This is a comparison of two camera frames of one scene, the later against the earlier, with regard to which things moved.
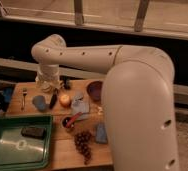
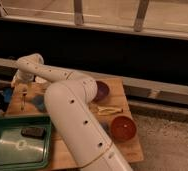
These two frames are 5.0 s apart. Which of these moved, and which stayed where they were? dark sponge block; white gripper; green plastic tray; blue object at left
Moved: white gripper
Stayed: dark sponge block; blue object at left; green plastic tray
